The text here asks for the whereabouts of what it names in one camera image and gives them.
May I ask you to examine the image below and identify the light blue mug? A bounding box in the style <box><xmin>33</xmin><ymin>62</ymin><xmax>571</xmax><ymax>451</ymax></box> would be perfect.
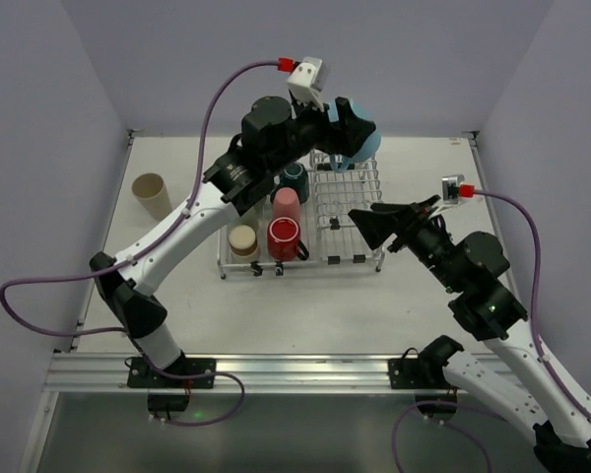
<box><xmin>329</xmin><ymin>99</ymin><xmax>382</xmax><ymax>172</ymax></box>

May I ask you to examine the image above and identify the cream brown cup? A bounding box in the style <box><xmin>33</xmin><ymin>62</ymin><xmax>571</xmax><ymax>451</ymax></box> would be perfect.
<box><xmin>228</xmin><ymin>225</ymin><xmax>261</xmax><ymax>263</ymax></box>

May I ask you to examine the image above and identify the tall beige cup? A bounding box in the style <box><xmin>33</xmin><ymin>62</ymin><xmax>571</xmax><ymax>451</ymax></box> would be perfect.
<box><xmin>131</xmin><ymin>172</ymin><xmax>172</xmax><ymax>221</ymax></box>

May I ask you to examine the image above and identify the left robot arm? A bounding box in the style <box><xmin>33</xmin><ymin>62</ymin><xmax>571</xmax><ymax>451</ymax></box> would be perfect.
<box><xmin>90</xmin><ymin>96</ymin><xmax>376</xmax><ymax>379</ymax></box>

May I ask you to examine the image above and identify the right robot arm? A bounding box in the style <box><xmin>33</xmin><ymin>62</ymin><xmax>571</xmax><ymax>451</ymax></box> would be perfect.
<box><xmin>349</xmin><ymin>196</ymin><xmax>591</xmax><ymax>472</ymax></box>

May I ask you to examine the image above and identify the dark teal mug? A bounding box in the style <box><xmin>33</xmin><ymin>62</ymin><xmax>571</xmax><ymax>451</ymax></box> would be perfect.
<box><xmin>275</xmin><ymin>162</ymin><xmax>309</xmax><ymax>204</ymax></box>

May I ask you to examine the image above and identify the pink cup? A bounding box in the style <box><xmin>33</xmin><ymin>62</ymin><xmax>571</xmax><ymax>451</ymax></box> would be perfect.
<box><xmin>272</xmin><ymin>187</ymin><xmax>300</xmax><ymax>223</ymax></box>

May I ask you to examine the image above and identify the red mug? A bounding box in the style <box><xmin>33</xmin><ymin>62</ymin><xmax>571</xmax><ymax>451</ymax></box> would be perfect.
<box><xmin>267</xmin><ymin>217</ymin><xmax>310</xmax><ymax>262</ymax></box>

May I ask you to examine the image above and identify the right controller box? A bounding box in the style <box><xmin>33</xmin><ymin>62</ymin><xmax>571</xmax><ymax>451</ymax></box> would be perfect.
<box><xmin>415</xmin><ymin>393</ymin><xmax>458</xmax><ymax>422</ymax></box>

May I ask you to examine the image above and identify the controller box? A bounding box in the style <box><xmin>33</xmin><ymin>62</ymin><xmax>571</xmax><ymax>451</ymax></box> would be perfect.
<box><xmin>147</xmin><ymin>394</ymin><xmax>189</xmax><ymax>420</ymax></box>
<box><xmin>415</xmin><ymin>393</ymin><xmax>458</xmax><ymax>422</ymax></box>

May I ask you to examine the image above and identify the left controller box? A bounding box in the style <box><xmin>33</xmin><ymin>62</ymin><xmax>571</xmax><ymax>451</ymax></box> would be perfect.
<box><xmin>147</xmin><ymin>394</ymin><xmax>189</xmax><ymax>420</ymax></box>

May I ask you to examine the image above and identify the silver wire dish rack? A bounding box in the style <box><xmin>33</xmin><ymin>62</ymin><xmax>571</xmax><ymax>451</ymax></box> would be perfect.
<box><xmin>217</xmin><ymin>151</ymin><xmax>385</xmax><ymax>279</ymax></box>

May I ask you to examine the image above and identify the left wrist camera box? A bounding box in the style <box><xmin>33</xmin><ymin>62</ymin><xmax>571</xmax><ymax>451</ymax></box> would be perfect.
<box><xmin>287</xmin><ymin>57</ymin><xmax>330</xmax><ymax>110</ymax></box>

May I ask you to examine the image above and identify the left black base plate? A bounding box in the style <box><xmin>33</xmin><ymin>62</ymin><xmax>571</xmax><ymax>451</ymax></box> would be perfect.
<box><xmin>125</xmin><ymin>357</ymin><xmax>217</xmax><ymax>389</ymax></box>

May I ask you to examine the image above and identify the aluminium mounting rail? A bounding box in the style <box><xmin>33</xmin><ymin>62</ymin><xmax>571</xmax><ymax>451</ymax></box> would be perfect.
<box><xmin>43</xmin><ymin>352</ymin><xmax>431</xmax><ymax>394</ymax></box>

